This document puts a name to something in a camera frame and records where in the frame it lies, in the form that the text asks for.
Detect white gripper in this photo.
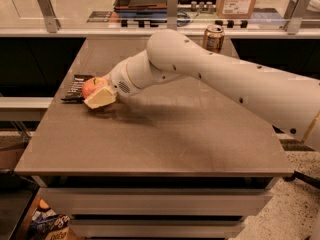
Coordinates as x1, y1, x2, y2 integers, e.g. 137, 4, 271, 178
83, 60, 141, 109

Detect red apple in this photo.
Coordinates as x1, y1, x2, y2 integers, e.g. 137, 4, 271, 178
82, 77, 108, 98

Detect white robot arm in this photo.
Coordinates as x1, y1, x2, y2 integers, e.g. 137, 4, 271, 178
84, 29, 320, 151

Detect black rxbar chocolate wrapper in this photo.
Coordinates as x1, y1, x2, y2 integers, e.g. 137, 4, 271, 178
62, 74, 92, 103

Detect stacked trays behind glass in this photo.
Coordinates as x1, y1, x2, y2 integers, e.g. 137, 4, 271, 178
113, 0, 167, 19

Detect upper white drawer front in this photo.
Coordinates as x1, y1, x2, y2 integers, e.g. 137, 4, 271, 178
39, 188, 272, 216

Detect white drawer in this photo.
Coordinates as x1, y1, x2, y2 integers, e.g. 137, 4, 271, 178
39, 188, 272, 216
71, 220, 244, 239

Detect gold soda can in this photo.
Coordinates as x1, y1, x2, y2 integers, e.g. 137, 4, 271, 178
202, 24, 224, 53

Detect lower white drawer front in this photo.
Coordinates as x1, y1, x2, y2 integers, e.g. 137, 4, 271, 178
71, 220, 244, 239

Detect snack bag on floor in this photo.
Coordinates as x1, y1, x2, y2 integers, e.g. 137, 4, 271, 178
25, 199, 70, 240

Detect cardboard box with label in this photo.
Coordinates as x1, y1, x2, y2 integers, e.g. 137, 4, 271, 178
216, 0, 256, 19

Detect left metal glass bracket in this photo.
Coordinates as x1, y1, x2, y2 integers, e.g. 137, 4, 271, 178
37, 0, 61, 33

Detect metal glass bracket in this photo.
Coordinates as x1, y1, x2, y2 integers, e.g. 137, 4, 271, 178
285, 0, 311, 35
167, 0, 178, 30
37, 0, 61, 33

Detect middle metal glass bracket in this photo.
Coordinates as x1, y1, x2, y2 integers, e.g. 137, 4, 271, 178
167, 0, 178, 30

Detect right metal glass bracket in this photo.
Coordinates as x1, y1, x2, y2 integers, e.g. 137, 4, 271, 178
285, 0, 311, 35

